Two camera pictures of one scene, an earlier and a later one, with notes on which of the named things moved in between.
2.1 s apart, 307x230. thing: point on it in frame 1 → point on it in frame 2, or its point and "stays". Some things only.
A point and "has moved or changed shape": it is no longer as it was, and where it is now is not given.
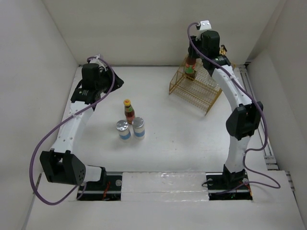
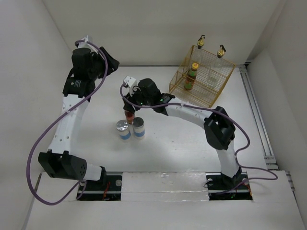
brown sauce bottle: [190, 66] → [190, 79]
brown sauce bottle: [129, 111] stays
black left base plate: [96, 191] stays
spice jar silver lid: [138, 127] stays
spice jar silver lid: [122, 127] stays
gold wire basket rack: [201, 93] stays
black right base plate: [234, 187] stays
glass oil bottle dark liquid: [193, 74] has moved or changed shape
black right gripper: [191, 49] → [129, 107]
